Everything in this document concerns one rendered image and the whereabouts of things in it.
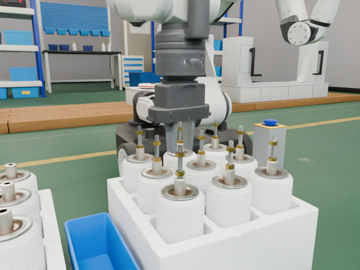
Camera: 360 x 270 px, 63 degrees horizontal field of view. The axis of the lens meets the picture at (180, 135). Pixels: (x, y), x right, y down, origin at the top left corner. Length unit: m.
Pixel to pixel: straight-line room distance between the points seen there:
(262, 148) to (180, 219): 0.46
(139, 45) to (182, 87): 6.65
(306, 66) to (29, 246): 4.11
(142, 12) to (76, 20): 6.14
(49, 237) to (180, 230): 0.25
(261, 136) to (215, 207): 0.37
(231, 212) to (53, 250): 0.34
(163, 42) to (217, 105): 0.61
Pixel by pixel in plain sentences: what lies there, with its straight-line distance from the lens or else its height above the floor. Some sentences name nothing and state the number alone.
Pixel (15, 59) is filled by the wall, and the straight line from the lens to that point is 8.90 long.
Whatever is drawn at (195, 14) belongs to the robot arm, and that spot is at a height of 0.57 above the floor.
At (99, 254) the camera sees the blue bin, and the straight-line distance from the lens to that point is 0.86.
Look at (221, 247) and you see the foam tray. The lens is 0.59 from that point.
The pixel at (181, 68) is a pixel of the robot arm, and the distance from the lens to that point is 0.49.
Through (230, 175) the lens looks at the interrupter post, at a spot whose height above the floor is 0.27.
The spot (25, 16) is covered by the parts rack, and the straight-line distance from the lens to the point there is 5.79.
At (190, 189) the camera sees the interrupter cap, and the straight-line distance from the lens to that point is 0.59.
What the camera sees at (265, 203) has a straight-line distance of 0.69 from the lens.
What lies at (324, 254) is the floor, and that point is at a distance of 0.93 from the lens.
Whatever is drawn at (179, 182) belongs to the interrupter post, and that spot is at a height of 0.28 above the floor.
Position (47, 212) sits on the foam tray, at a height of 0.18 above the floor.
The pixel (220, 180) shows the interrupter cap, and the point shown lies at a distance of 0.64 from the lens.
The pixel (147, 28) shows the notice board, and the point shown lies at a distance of 7.23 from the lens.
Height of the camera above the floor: 0.49
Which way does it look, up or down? 13 degrees down
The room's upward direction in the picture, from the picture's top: straight up
